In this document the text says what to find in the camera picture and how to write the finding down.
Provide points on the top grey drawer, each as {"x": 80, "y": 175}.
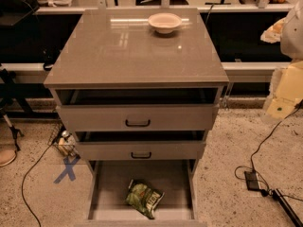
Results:
{"x": 181, "y": 109}

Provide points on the wire basket with bottles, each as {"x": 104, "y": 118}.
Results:
{"x": 63, "y": 141}

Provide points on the white bowl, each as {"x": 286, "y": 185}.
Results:
{"x": 164, "y": 23}

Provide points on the green jalapeno chip bag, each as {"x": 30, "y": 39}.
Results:
{"x": 143, "y": 198}

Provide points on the middle grey drawer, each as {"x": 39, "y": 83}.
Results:
{"x": 140, "y": 145}

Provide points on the black power adapter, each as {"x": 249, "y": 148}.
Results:
{"x": 251, "y": 181}

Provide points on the blue tape cross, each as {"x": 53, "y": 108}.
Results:
{"x": 68, "y": 169}

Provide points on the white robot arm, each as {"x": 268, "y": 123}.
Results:
{"x": 289, "y": 32}

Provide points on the black chair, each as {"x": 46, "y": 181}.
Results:
{"x": 12, "y": 12}

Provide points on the black power strip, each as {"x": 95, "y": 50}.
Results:
{"x": 277, "y": 196}

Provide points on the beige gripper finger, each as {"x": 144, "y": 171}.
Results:
{"x": 286, "y": 91}

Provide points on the grey drawer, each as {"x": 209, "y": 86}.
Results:
{"x": 140, "y": 145}
{"x": 107, "y": 206}
{"x": 181, "y": 109}

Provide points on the grey drawer cabinet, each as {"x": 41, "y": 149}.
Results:
{"x": 118, "y": 49}

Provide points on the bottom grey drawer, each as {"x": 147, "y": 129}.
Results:
{"x": 107, "y": 206}

